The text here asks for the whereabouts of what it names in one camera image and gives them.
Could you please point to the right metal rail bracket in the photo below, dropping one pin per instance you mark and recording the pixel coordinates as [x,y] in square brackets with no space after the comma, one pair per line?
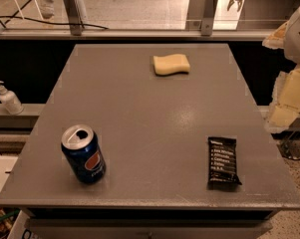
[208,17]

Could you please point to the left metal rail bracket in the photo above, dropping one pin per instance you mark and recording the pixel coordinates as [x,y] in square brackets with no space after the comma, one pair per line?
[74,18]

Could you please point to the metal rail bracket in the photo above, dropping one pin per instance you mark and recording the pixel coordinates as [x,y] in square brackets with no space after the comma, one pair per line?
[208,17]
[74,18]

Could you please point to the black rxbar chocolate wrapper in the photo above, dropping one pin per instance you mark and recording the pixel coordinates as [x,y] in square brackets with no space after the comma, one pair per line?
[222,161]

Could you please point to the yellow sponge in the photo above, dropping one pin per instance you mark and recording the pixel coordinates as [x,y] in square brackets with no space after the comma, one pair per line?
[171,64]

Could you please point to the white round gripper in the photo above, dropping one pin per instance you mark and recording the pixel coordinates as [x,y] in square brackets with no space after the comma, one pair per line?
[298,39]

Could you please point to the grey table cabinet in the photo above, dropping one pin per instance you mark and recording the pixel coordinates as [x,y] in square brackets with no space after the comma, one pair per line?
[153,132]

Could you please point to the white pump lotion bottle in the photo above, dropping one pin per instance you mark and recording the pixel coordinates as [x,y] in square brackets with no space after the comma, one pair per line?
[10,101]

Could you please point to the blue pepsi can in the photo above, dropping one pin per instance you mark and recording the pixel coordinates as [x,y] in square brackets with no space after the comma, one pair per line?
[79,144]

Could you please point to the metal railing beam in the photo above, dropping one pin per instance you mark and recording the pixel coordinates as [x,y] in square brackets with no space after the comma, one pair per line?
[151,35]

